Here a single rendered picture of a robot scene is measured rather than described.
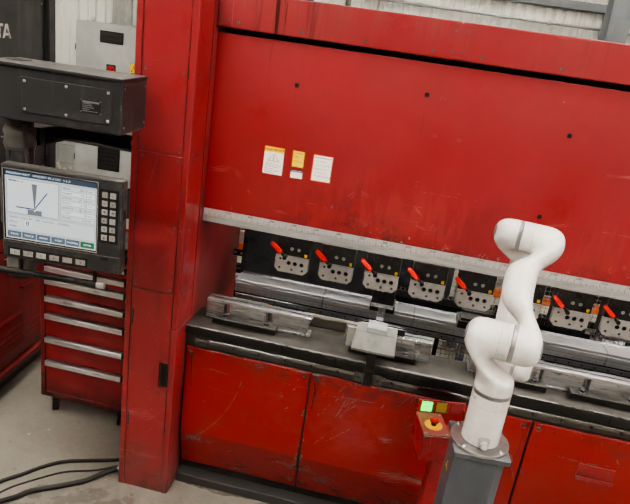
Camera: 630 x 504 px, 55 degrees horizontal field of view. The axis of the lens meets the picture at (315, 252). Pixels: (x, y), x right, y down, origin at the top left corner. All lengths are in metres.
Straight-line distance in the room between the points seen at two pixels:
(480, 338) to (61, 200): 1.52
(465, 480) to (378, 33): 1.63
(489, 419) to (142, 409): 1.64
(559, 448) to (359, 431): 0.86
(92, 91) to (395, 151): 1.16
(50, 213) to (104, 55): 4.71
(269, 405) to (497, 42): 1.82
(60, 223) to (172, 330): 0.70
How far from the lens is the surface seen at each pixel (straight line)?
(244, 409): 2.94
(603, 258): 2.69
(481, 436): 2.07
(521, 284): 2.02
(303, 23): 2.52
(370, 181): 2.54
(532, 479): 3.00
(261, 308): 2.81
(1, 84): 2.43
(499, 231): 2.12
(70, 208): 2.36
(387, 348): 2.57
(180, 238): 2.58
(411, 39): 2.47
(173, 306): 2.70
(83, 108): 2.29
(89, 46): 7.06
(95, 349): 3.42
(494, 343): 1.92
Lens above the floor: 2.15
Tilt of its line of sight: 19 degrees down
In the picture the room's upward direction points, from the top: 8 degrees clockwise
